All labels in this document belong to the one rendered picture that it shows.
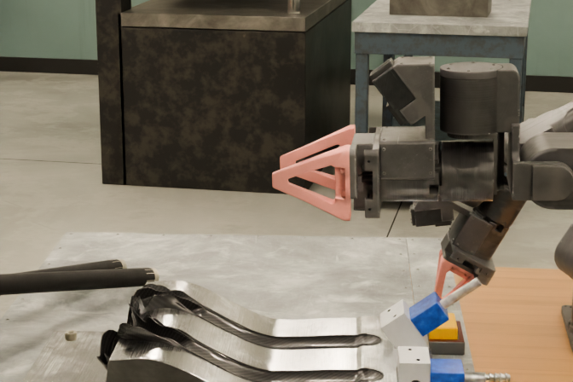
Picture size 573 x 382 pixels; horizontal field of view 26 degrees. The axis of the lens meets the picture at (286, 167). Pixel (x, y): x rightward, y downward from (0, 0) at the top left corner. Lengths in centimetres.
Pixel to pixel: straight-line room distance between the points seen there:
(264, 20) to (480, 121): 424
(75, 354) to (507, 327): 65
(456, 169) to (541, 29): 676
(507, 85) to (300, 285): 96
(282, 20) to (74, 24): 333
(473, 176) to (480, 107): 7
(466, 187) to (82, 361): 65
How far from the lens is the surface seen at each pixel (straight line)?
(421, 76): 113
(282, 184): 115
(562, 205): 115
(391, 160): 114
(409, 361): 146
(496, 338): 185
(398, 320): 155
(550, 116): 176
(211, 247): 222
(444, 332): 178
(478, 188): 115
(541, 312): 196
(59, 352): 165
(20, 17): 862
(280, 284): 203
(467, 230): 172
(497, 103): 114
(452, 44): 505
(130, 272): 199
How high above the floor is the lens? 149
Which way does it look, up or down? 15 degrees down
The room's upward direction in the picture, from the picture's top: straight up
